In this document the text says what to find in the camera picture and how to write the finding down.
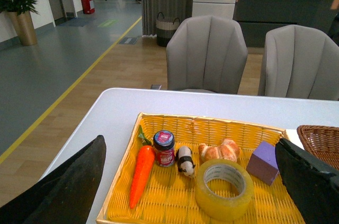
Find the striped laundry basket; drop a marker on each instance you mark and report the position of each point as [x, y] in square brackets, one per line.
[165, 28]

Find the orange toy carrot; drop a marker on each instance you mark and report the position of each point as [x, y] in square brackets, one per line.
[144, 164]

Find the toy croissant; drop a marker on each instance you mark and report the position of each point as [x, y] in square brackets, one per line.
[228, 150]

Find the red bin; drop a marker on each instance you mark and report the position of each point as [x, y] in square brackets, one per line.
[88, 6]

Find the dark grey counter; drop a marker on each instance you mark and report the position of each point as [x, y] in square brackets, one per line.
[257, 17]

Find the brown wicker basket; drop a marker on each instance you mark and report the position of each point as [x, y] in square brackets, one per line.
[321, 141]

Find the potted plant gold pot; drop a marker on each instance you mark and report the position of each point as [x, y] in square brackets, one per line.
[19, 12]

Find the small red labelled jar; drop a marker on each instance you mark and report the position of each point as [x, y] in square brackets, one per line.
[164, 146]

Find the yellow tape roll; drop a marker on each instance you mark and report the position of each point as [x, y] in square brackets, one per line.
[216, 206]

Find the right grey chair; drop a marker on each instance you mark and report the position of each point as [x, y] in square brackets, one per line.
[299, 62]

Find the left grey chair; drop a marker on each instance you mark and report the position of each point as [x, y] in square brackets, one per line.
[206, 54]

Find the yellow woven basket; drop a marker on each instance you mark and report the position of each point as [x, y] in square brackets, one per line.
[169, 196]

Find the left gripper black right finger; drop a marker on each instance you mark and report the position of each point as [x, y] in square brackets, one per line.
[311, 183]

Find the purple foam cube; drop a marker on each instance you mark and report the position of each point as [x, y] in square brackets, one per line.
[262, 163]

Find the grey chair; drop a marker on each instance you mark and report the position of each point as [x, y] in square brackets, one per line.
[206, 54]
[299, 62]

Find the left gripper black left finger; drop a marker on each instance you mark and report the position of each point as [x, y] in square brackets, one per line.
[66, 194]

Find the toy panda figure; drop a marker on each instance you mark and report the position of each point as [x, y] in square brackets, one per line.
[185, 162]

